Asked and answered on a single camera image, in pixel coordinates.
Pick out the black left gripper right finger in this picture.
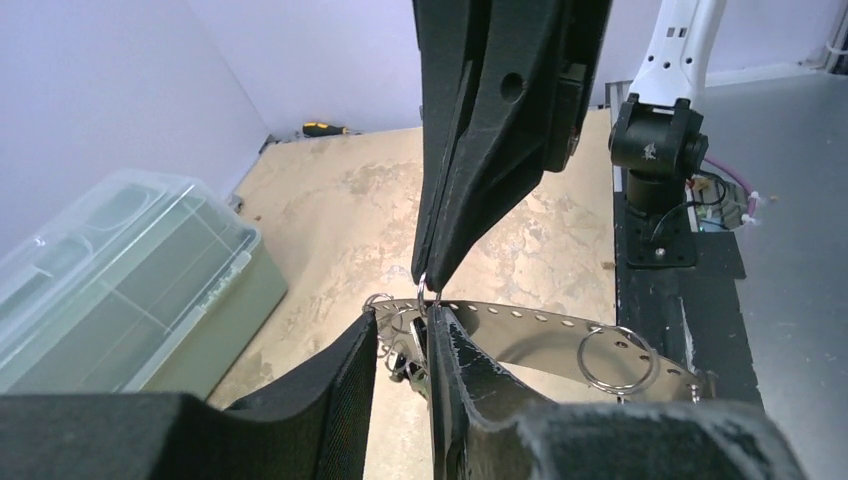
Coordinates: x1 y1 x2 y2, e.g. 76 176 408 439
427 306 805 479

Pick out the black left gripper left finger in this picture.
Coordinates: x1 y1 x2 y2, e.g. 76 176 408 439
1 312 377 479

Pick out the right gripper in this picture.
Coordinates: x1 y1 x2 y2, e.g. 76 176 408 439
411 0 612 292

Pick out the silver key with ring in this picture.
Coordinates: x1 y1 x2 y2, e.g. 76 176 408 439
384 309 430 400

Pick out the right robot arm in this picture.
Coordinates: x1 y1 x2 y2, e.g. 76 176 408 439
410 1 724 292

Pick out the yellow black screwdriver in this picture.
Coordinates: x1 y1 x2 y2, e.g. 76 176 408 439
301 122 350 138

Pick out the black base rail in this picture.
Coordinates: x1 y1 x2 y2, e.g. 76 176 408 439
613 193 763 408

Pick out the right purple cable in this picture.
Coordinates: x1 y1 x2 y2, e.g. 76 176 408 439
702 155 763 230

